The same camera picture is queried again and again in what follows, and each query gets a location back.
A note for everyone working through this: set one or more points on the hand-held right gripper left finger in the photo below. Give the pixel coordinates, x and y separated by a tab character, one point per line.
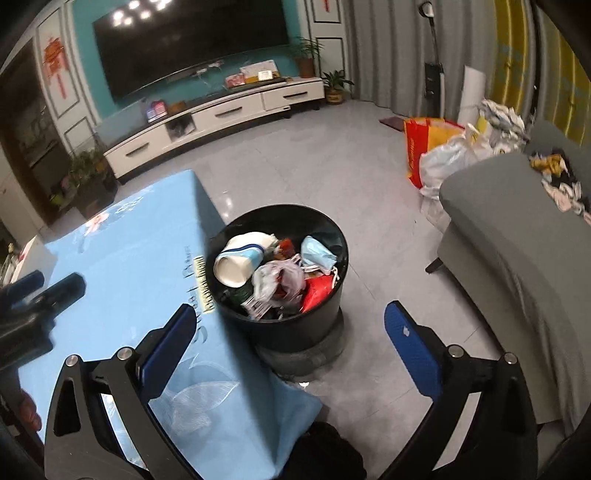
168	350

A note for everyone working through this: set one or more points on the large black television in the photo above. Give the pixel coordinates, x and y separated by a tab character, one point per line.
194	46

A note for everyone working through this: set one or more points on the white television cabinet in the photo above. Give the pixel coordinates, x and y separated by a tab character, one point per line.
221	115

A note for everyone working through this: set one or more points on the crumpled patterned cloth pile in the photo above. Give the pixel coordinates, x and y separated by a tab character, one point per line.
503	117

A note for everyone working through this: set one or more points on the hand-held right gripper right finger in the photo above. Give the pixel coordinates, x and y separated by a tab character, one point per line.
411	350

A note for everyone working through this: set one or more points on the pile of clothes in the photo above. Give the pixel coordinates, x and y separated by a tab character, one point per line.
563	184

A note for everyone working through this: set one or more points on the blue red small box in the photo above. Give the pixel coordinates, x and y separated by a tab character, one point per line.
156	110

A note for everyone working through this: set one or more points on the upright vacuum cleaner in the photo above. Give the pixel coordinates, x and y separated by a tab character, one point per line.
434	78

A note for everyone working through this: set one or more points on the white blue-striped paper cup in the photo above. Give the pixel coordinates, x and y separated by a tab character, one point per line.
240	265

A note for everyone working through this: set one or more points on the grey sofa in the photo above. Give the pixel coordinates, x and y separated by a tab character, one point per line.
508	258

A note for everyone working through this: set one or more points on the floral blue tablecloth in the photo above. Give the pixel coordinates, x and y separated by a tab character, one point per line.
115	277

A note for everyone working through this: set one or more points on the red yellow shopping bag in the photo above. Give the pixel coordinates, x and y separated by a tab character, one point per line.
415	147

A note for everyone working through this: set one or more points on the black trash bin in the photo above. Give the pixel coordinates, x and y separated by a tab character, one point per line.
286	332

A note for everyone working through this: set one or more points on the white clear plastic bag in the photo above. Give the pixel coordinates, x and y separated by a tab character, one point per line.
279	277

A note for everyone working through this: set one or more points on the grey curtain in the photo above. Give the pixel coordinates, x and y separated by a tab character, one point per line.
383	46

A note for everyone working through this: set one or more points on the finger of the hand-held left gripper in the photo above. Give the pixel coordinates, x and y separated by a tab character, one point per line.
23	286
62	290

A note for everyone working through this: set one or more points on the white rolled board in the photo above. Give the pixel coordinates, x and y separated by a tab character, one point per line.
474	92

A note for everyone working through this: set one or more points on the blue face mask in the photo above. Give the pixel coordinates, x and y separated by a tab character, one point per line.
316	254

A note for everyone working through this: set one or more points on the white box with red mark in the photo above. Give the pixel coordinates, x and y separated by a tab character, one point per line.
32	254

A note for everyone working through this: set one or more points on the tall potted plant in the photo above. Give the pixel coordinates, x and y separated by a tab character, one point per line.
305	57

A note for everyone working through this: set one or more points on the red knot wall decoration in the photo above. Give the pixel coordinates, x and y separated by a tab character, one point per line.
325	4
55	60

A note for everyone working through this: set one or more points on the red tin box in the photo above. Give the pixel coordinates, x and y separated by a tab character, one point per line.
234	81

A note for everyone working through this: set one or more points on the small potted plant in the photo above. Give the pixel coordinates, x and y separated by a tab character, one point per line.
334	90

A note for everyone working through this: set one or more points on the brown floor mat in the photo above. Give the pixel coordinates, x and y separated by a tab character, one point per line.
392	123

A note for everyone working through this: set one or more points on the glass aquarium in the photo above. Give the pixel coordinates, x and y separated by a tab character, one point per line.
120	122

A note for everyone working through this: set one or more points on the white orange gift box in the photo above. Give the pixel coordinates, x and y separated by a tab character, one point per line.
261	73

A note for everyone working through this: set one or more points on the white plastic sack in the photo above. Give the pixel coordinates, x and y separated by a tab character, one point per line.
445	159

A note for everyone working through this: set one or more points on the person's left hand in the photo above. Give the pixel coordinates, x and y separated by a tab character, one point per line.
31	410

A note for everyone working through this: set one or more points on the dark cloth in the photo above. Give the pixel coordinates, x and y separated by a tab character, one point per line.
328	454

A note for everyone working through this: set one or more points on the bushy plant on dark stand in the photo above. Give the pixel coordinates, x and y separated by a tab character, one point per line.
87	180

